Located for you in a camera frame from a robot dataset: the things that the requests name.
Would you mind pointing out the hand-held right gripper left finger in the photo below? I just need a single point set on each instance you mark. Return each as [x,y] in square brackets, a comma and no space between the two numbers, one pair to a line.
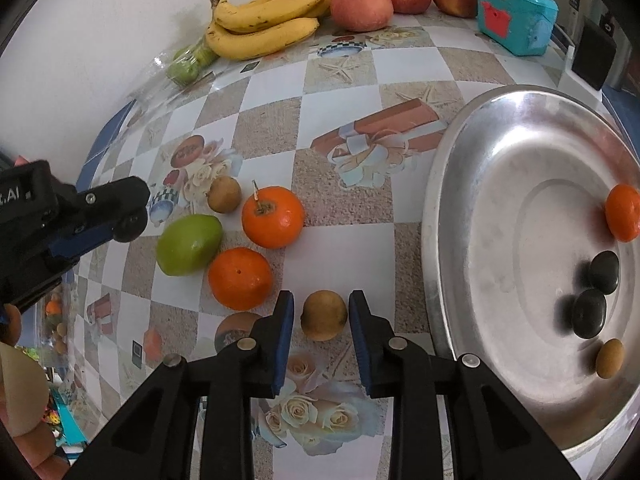
[282,340]

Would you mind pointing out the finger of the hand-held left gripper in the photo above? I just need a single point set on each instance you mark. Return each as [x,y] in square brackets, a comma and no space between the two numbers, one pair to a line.
[80,242]
[110,195]

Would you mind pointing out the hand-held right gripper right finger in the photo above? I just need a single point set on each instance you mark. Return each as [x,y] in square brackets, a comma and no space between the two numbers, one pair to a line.
[360,340]

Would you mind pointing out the green mango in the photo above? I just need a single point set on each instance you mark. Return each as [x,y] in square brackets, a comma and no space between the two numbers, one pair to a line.
[189,245]

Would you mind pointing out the orange tangerine with stem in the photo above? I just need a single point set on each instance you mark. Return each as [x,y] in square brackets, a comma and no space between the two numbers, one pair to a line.
[272,220]

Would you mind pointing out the steel plate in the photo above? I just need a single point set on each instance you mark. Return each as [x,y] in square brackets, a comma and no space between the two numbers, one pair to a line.
[500,260]

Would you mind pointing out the person's left hand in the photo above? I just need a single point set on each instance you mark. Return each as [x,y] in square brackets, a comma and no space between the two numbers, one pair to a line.
[10,325]

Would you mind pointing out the clear plastic fruit box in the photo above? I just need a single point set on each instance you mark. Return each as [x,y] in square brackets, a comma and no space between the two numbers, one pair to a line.
[55,325]

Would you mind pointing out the clear bag of green fruit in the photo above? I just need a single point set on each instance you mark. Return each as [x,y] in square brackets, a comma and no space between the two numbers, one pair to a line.
[187,67]

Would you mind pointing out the teal plastic bin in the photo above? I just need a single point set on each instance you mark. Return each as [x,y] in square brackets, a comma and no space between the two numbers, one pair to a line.
[70,420]

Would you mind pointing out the yellow banana bunch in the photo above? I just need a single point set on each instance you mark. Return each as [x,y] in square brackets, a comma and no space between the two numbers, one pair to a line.
[265,40]

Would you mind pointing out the pale red apple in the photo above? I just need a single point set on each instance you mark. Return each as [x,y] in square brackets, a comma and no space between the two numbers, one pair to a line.
[361,7]

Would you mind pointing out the white charger base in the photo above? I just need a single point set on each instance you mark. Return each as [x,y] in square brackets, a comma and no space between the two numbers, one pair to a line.
[575,80]

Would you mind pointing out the teal toy box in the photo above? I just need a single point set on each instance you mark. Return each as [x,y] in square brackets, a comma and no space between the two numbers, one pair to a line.
[520,15]

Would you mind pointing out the black charger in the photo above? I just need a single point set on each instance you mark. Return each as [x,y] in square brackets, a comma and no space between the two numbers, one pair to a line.
[592,55]

